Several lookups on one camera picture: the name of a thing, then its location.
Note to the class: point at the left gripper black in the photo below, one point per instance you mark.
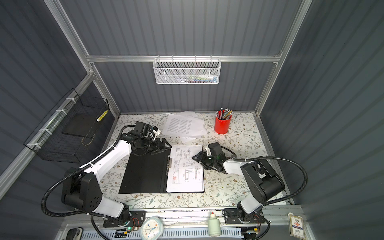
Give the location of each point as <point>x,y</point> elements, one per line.
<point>157,147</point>

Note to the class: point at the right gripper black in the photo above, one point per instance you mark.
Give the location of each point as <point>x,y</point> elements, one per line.
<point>202,155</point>

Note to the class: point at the diagram paper sheet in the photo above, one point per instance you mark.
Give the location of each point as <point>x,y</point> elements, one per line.
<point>185,175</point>

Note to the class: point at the orange folder black inside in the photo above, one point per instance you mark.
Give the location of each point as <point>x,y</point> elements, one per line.
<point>146,174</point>

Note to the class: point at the printed paper sheet back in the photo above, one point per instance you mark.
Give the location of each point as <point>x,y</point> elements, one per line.
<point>181,126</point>

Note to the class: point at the printed paper sheet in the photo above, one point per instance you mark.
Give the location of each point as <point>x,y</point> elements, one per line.
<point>188,114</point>
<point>181,126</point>

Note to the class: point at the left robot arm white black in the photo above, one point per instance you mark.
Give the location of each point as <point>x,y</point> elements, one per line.
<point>81,187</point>

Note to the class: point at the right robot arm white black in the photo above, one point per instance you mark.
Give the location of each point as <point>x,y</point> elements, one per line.
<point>263,181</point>

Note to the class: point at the red pen cup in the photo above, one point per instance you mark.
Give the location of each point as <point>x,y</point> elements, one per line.
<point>222,126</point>

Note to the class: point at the pens in red cup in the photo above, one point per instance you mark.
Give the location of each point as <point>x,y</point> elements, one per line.
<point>224,114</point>

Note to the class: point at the yellow marker in basket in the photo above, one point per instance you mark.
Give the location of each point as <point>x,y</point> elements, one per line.
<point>100,118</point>

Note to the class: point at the white glue bottle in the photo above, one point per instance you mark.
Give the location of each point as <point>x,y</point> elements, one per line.
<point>214,225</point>

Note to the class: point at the white table clock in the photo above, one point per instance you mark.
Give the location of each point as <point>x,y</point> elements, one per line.
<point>152,229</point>

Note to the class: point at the black stapler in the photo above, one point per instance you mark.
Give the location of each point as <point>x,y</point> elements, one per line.
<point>74,234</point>

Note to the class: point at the playing card box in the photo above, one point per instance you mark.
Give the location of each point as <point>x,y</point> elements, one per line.
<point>296,226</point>

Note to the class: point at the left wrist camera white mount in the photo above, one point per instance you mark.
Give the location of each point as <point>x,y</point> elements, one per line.
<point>156,131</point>

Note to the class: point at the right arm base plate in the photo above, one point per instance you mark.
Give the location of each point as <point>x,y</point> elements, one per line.
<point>235,216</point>

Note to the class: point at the white wire mesh basket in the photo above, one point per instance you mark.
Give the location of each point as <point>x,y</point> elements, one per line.
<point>187,73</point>

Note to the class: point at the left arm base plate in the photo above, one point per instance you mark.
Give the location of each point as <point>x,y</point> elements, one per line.
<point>132,219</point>

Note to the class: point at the black wire mesh basket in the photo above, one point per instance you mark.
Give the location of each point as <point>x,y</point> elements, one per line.
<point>72,134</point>

